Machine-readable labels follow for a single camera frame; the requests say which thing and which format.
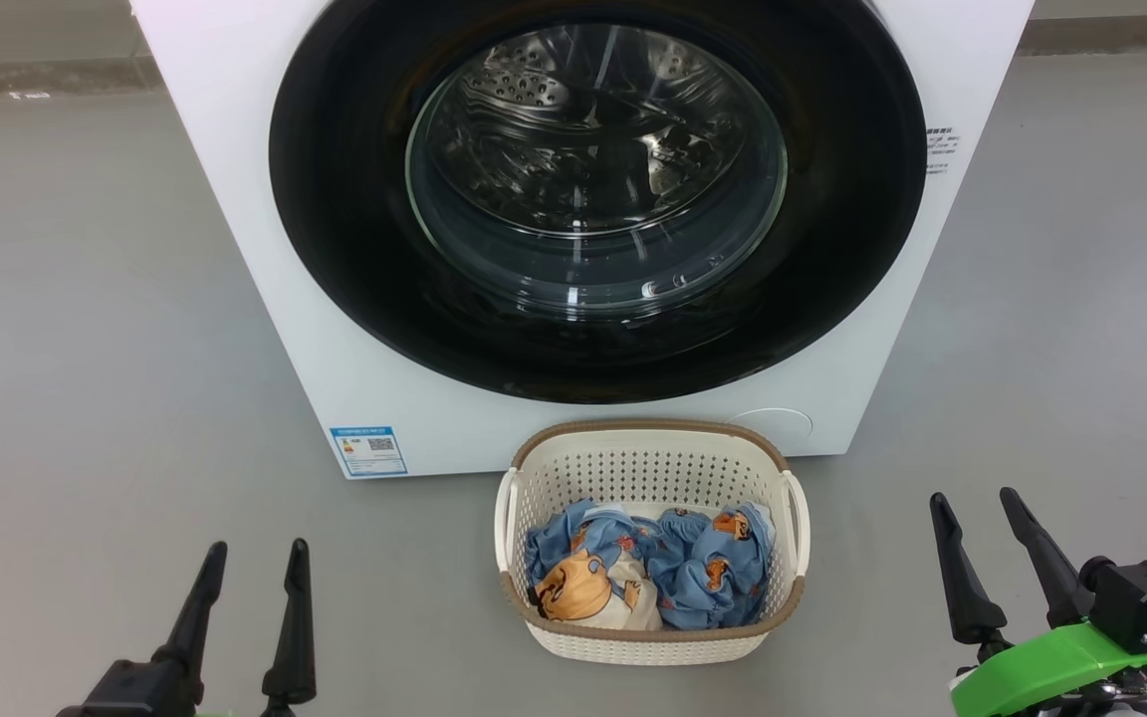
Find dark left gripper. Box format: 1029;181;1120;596
56;539;318;717

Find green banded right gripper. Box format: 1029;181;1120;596
929;487;1147;717

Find blue cream bear print garment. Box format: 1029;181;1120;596
524;498;669;631

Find black round glass washer door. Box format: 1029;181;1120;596
269;0;928;404

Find cream perforated basket brown rim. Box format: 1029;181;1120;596
494;419;811;666

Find white front-load washing machine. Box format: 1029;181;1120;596
130;0;1035;481

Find blue energy label sticker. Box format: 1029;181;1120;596
330;426;408;478

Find round white filter cover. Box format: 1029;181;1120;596
728;408;813;451

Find small text warning sticker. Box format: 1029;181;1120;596
925;125;963;178

